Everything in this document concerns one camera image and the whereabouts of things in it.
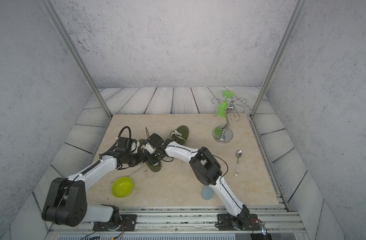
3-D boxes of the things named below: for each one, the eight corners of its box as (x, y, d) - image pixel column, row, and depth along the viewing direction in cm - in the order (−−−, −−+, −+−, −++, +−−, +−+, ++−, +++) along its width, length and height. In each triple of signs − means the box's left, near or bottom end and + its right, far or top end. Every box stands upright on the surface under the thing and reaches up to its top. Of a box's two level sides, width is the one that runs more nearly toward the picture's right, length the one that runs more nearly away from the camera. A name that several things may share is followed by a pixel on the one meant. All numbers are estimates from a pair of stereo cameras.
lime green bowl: (111, 198, 82) (108, 195, 79) (117, 180, 89) (114, 176, 85) (132, 198, 82) (129, 195, 79) (136, 180, 89) (134, 176, 85)
